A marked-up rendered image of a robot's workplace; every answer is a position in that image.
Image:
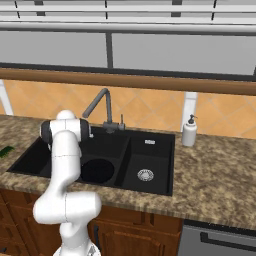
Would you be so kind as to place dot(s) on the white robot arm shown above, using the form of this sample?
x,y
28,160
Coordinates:
x,y
63,173

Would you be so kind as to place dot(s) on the grey sink tap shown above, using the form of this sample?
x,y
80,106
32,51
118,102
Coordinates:
x,y
108,110

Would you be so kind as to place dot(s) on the black double sink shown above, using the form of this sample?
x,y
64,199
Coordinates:
x,y
150,160

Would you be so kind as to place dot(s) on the green sponge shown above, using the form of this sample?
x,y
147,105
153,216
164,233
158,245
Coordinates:
x,y
6,151

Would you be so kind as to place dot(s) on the brown wooden window sill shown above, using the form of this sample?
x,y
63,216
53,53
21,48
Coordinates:
x,y
133,81

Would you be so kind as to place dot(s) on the white soap dispenser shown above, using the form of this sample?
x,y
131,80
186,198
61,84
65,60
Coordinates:
x,y
189,135

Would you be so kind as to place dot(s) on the grey framed window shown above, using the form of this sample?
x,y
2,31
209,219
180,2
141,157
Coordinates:
x,y
173,50

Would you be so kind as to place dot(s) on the brown wooden cupboard door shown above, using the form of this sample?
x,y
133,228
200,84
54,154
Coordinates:
x,y
133,238

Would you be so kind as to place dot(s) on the grey dishwasher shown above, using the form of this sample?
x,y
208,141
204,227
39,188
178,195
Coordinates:
x,y
216,241

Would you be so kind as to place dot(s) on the brown wooden drawer cabinet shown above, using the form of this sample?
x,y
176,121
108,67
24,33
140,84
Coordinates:
x,y
20,223

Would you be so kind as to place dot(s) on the white wall post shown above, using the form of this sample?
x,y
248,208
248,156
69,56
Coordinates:
x,y
5,98
189,106

